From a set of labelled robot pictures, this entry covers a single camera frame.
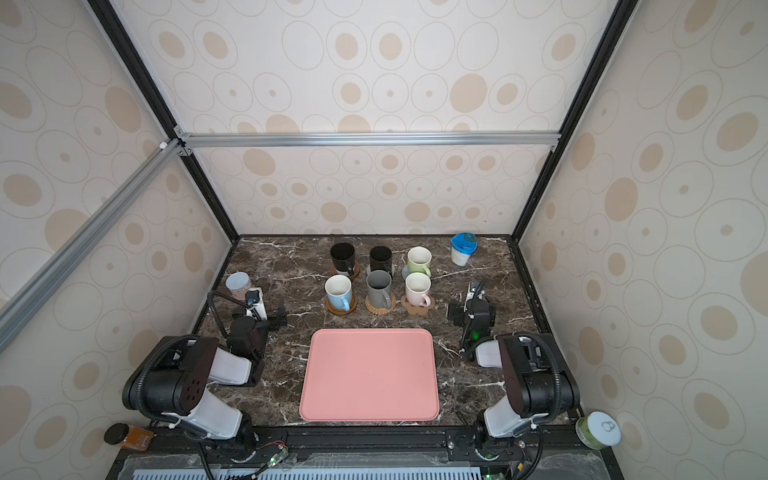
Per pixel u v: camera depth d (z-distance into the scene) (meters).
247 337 0.69
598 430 0.71
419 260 1.02
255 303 0.77
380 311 0.98
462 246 1.05
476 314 0.71
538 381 0.45
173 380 0.45
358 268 1.10
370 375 0.84
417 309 0.99
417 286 0.98
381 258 1.00
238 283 1.00
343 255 1.08
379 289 0.91
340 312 0.97
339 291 0.95
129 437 0.68
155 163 0.81
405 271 1.09
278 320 0.86
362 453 0.73
